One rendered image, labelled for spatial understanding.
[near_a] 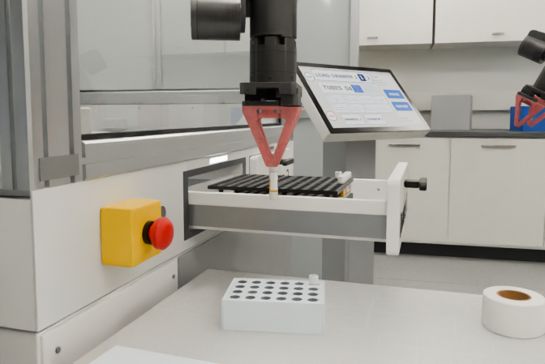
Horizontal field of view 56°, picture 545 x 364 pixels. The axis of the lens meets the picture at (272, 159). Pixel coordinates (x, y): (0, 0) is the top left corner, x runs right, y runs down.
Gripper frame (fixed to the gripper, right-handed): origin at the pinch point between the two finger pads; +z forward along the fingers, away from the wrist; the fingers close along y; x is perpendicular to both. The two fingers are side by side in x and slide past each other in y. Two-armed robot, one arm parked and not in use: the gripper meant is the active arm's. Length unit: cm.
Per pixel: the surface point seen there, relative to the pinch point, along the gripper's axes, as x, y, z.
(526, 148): 134, -300, 15
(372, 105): 20, -122, -9
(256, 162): -9.4, -47.2, 4.7
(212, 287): -10.5, -11.3, 20.5
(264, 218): -3.2, -15.9, 10.6
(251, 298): -2.3, 1.6, 17.2
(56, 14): -21.3, 11.4, -15.7
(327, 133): 5, -99, 0
